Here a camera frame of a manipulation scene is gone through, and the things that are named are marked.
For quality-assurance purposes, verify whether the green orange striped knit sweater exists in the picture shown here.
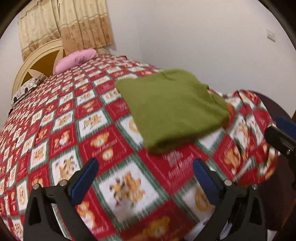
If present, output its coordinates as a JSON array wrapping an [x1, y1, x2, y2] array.
[[115, 69, 234, 154]]

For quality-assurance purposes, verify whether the red teddy bear bedspread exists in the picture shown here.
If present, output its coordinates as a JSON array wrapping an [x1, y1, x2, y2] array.
[[1, 55, 279, 240]]

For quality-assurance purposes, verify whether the white patterned pillow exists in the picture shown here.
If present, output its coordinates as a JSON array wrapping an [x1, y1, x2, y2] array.
[[11, 74, 46, 108]]

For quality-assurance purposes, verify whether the pink pillow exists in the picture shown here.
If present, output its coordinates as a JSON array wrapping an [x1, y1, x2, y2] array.
[[55, 49, 99, 74]]

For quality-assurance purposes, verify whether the cream round headboard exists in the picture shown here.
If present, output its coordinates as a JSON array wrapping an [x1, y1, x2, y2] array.
[[11, 39, 108, 99]]

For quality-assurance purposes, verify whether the beige patterned curtain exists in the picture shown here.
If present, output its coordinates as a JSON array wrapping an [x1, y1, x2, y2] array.
[[18, 0, 113, 60]]

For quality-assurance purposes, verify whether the white wall switch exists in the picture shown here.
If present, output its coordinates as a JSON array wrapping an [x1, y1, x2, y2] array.
[[267, 30, 276, 42]]

